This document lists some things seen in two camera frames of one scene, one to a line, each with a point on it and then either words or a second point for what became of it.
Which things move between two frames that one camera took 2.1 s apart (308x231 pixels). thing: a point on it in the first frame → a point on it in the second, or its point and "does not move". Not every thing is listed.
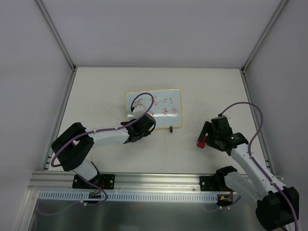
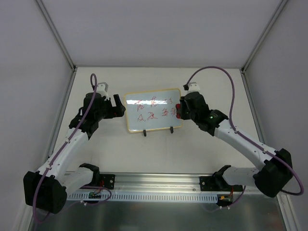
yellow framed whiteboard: (164, 106) does not move
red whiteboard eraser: (202, 144) → (178, 106)
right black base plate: (212, 183) does not move
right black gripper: (208, 134) → (183, 109)
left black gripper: (146, 122) → (113, 109)
